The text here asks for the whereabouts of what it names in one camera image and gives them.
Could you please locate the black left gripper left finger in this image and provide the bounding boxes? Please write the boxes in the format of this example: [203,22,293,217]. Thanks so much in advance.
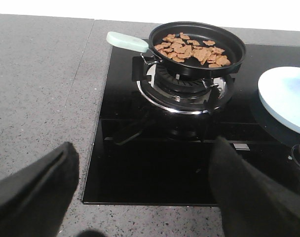
[0,142,79,237]

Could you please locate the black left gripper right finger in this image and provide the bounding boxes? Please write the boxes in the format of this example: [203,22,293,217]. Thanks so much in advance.
[209,137,300,237]

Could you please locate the light blue plate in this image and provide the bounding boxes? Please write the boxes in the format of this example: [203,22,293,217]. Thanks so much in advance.
[258,67,300,134]

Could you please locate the black frying pan mint handle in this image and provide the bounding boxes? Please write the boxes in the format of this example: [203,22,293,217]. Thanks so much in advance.
[106,22,246,78]

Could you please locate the brown meat pieces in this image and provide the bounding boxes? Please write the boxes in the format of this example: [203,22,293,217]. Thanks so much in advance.
[154,32,231,68]

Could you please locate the black glass cooktop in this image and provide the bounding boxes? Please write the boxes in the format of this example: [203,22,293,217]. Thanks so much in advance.
[82,44,300,206]

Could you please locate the black pan support left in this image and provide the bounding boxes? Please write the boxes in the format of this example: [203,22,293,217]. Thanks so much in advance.
[108,57,235,145]

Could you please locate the black gas burner left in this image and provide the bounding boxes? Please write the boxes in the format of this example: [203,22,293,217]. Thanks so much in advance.
[132,65,234,115]

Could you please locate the chrome wire trivet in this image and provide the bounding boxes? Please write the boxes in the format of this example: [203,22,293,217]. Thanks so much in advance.
[140,53,163,65]

